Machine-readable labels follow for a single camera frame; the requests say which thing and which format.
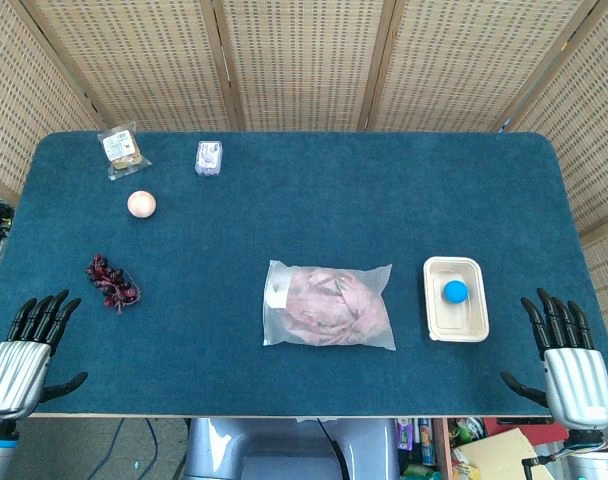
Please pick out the small purple tissue packet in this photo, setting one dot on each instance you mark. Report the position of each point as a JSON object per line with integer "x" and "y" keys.
{"x": 208, "y": 158}

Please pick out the beige rectangular food container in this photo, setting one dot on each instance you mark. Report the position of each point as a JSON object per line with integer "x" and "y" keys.
{"x": 454, "y": 325}

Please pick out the dark red grape bunch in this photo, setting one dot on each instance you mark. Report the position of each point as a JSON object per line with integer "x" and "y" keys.
{"x": 111, "y": 285}

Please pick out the brown wooden shelf post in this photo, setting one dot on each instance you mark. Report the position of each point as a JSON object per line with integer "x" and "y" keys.
{"x": 442, "y": 450}

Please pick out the woven bamboo screen panel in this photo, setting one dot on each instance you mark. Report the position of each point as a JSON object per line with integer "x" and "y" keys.
{"x": 304, "y": 65}
{"x": 464, "y": 65}
{"x": 589, "y": 125}
{"x": 24, "y": 100}
{"x": 144, "y": 65}

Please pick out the blue felt table mat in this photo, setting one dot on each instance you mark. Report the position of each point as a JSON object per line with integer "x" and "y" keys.
{"x": 334, "y": 200}

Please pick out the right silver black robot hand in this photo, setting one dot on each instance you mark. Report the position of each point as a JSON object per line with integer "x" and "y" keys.
{"x": 576, "y": 385}

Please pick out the blue ball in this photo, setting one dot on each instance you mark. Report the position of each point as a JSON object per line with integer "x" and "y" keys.
{"x": 455, "y": 292}

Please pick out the yellow paper envelope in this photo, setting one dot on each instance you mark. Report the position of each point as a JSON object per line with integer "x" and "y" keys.
{"x": 499, "y": 457}

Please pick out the purple printed package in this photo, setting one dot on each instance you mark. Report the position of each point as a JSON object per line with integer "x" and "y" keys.
{"x": 405, "y": 434}

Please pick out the snack in clear wrapper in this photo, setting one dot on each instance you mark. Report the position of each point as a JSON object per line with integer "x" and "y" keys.
{"x": 121, "y": 150}

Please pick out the grey robot torso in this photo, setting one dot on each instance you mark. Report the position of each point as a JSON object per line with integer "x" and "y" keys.
{"x": 284, "y": 450}

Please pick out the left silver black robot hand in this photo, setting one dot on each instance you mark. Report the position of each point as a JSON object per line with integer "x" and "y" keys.
{"x": 16, "y": 375}

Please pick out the colourful printed bottle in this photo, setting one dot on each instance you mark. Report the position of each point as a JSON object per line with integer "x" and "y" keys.
{"x": 426, "y": 442}

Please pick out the peach coloured round fruit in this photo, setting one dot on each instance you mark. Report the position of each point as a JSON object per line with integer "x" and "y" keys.
{"x": 141, "y": 204}

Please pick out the transparent plastic zip bag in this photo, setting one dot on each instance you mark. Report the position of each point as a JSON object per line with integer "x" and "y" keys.
{"x": 276, "y": 330}

